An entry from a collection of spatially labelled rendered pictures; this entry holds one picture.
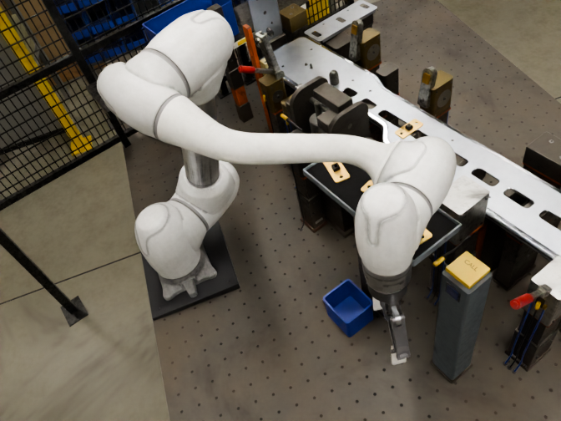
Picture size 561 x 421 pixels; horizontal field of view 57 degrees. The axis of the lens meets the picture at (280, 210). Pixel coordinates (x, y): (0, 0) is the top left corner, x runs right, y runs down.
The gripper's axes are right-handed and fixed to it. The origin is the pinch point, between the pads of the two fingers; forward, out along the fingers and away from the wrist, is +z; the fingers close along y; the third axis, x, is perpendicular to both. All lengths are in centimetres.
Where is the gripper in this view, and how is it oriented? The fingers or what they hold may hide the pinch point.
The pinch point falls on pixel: (388, 331)
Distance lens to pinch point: 116.3
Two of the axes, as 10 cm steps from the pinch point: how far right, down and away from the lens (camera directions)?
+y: 1.5, 6.9, -7.1
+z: 1.7, 6.9, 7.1
